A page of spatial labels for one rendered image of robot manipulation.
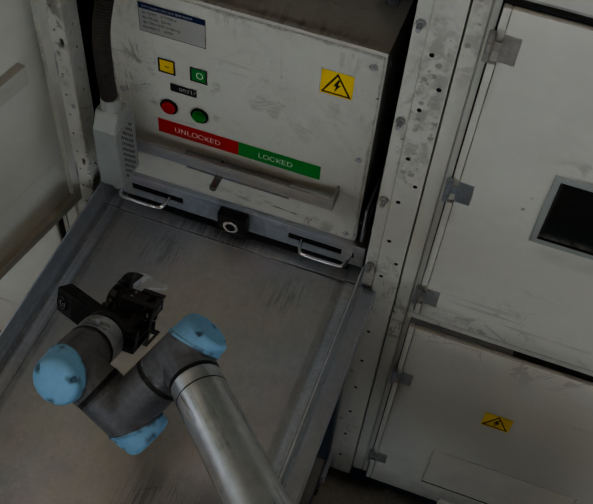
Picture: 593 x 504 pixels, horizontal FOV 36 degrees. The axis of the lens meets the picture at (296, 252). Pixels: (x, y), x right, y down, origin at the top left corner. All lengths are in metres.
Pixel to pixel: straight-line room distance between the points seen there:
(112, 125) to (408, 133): 0.52
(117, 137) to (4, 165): 0.23
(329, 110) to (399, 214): 0.22
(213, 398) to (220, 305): 0.59
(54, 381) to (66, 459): 0.36
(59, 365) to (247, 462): 0.31
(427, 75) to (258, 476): 0.63
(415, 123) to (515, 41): 0.24
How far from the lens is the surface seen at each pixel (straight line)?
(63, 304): 1.51
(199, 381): 1.23
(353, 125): 1.57
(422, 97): 1.43
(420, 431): 2.19
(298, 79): 1.54
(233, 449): 1.17
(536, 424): 2.04
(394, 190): 1.59
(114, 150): 1.69
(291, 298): 1.79
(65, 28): 1.65
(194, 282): 1.81
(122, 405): 1.32
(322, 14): 1.51
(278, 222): 1.81
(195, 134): 1.73
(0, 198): 1.80
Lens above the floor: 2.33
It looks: 53 degrees down
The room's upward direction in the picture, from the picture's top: 6 degrees clockwise
